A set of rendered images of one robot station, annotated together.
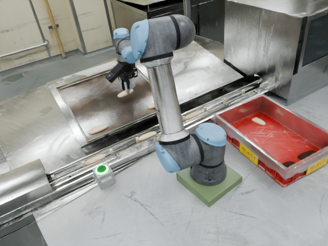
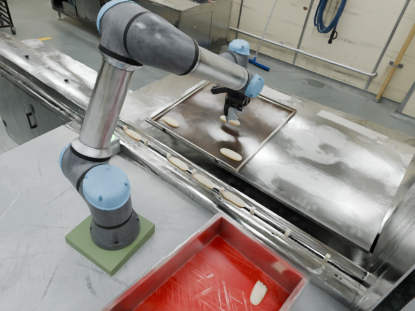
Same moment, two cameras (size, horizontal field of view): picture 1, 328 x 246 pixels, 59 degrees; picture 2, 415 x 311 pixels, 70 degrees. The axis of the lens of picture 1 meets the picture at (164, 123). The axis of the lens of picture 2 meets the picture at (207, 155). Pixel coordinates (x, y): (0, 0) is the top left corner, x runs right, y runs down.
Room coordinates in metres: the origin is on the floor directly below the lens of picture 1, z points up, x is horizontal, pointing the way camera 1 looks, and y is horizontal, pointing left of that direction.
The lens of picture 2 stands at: (0.78, -0.77, 1.65)
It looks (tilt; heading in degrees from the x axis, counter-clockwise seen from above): 38 degrees down; 61
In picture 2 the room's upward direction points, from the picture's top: 8 degrees clockwise
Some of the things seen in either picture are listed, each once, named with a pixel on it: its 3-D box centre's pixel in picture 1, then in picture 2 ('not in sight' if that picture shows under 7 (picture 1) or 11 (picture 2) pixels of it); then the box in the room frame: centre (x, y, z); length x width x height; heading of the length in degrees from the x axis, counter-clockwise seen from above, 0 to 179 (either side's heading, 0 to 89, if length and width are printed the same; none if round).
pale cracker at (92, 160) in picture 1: (95, 159); (133, 134); (1.01, 0.34, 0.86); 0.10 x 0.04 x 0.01; 117
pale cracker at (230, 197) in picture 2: (192, 114); (233, 198); (1.26, -0.16, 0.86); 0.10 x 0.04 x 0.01; 117
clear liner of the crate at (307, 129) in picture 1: (271, 133); (207, 305); (1.01, -0.49, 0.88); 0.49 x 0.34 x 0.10; 24
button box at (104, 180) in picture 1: (104, 178); (109, 147); (0.89, 0.29, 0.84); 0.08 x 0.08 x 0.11; 27
